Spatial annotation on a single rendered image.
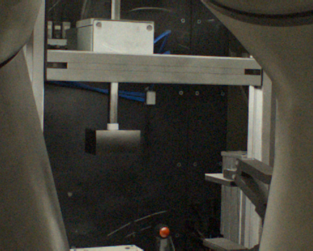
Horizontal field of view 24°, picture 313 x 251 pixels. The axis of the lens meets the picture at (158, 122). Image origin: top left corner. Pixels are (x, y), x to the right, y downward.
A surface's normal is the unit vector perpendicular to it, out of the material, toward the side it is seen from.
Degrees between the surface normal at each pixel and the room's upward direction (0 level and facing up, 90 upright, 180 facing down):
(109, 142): 90
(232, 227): 90
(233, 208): 90
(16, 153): 92
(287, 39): 162
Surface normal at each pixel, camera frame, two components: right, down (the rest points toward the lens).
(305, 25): -0.06, 0.92
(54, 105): 0.40, 0.06
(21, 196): 0.84, 0.11
